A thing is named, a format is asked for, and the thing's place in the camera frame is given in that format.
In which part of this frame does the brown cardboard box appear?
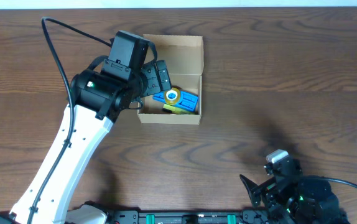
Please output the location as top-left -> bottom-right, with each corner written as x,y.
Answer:
137,34 -> 204,125

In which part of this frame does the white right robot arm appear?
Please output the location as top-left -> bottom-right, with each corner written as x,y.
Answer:
239,156 -> 348,224

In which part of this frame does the yellow clear tape roll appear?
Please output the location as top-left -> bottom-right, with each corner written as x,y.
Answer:
164,88 -> 181,105

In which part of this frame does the yellow highlighter with blue cap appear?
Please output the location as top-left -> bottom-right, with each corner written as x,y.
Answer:
162,104 -> 194,114

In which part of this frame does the blue plastic case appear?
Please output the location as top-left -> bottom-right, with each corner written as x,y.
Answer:
152,90 -> 198,112

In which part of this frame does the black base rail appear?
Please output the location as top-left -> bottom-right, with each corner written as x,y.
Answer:
32,210 -> 350,224

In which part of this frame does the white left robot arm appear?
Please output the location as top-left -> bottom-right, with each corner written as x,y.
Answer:
0,57 -> 171,223

